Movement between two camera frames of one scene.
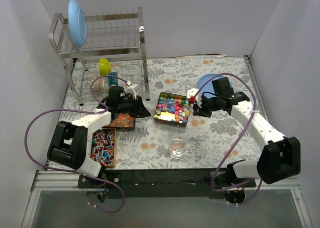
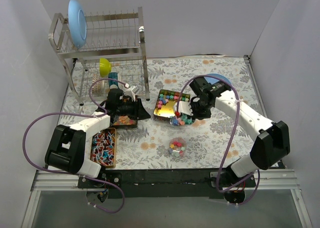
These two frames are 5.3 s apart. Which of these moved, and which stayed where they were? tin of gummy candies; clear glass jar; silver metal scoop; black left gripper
Moved: silver metal scoop
Stayed: tin of gummy candies; clear glass jar; black left gripper
